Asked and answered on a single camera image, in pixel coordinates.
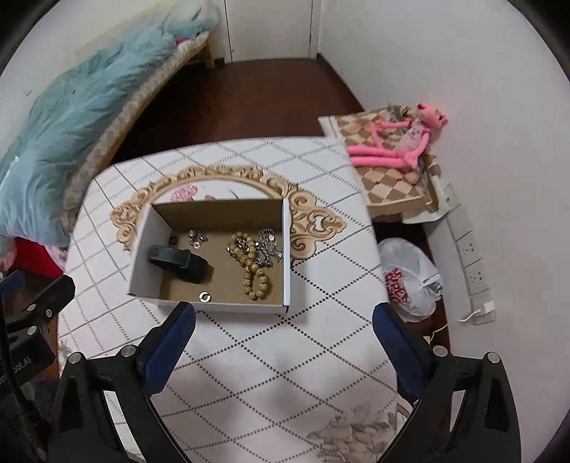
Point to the red bed sheet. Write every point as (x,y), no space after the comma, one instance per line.
(35,253)

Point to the brown beige checked blanket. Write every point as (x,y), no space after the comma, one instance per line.
(387,187)

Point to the light blue quilt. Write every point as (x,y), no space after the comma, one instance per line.
(67,133)

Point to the white door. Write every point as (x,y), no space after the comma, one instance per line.
(267,26)

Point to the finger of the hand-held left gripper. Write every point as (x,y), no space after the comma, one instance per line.
(49,296)
(11,287)

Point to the white power strip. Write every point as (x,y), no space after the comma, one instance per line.
(472,262)

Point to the black smart band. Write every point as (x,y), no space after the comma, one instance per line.
(178,260)

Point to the white plastic bag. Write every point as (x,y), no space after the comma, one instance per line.
(409,258)

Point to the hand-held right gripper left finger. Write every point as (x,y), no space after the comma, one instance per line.
(167,351)

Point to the white cardboard box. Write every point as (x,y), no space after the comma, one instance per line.
(240,306)

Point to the white charger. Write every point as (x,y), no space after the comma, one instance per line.
(488,307)

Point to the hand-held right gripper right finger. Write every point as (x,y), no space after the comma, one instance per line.
(400,351)

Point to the pink plush toy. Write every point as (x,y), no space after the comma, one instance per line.
(378,156)

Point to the bed with beige checked mattress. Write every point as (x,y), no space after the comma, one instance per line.
(133,102)

